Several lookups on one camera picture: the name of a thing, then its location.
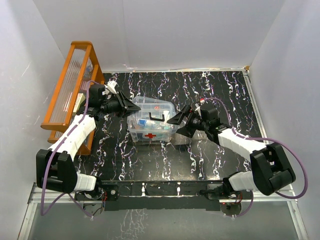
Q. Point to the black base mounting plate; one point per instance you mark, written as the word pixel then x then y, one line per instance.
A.
pixel 207 195

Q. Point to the orange wooden rack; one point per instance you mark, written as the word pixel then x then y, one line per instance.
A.
pixel 81 65

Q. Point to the cream box on rack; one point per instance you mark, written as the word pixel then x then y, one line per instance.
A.
pixel 79 100

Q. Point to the white paper leaflet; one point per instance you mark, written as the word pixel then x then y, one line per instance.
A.
pixel 166 114

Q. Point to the clear medicine kit box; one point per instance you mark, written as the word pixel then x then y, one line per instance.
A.
pixel 151 134

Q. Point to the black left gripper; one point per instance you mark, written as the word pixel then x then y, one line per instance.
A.
pixel 125 105

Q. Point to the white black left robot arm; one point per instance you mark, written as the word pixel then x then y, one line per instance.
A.
pixel 55 168

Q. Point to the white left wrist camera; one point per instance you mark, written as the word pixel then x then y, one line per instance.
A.
pixel 111 87

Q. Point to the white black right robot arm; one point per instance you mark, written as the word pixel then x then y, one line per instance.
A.
pixel 270 167

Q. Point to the clear box lid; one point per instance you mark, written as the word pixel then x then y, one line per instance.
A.
pixel 148 112

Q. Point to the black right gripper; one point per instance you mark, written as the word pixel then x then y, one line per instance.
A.
pixel 178 118

